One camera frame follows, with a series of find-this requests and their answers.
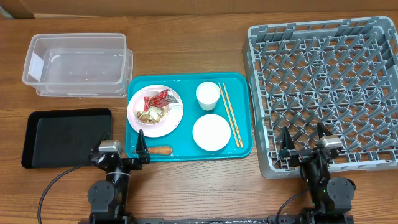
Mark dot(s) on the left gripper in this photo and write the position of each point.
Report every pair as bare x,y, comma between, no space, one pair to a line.
135,165

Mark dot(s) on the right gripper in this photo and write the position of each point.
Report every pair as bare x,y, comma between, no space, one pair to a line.
288,150

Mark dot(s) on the rice and peanut scraps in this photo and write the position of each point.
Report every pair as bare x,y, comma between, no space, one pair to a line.
153,115

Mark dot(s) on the red snack wrapper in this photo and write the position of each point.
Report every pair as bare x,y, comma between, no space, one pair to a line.
161,99

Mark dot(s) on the wooden chopstick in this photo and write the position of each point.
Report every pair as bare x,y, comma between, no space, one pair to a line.
232,115
229,117

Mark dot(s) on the white round bowl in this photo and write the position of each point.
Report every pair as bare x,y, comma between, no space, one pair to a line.
211,132

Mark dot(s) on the white paper cup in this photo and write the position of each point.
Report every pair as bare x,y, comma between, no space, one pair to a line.
208,94

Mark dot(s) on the pink bowl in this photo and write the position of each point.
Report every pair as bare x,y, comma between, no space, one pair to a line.
138,106

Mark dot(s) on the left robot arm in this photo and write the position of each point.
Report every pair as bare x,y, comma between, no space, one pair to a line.
108,197

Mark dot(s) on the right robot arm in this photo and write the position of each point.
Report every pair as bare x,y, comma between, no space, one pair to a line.
331,197

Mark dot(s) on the grey dishwasher rack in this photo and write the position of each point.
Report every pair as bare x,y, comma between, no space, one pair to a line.
342,73

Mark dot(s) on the orange carrot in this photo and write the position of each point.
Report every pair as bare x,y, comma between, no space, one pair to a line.
160,150

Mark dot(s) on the pink plate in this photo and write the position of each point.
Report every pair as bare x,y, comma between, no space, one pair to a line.
157,130

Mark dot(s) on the black plastic tray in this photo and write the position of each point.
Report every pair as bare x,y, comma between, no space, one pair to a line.
63,138

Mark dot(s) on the clear plastic film scrap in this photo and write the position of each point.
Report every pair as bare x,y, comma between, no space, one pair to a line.
175,107

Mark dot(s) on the clear plastic bin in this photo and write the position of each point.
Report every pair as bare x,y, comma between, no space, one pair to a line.
79,65

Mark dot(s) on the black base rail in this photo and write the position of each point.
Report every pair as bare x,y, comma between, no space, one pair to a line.
214,221

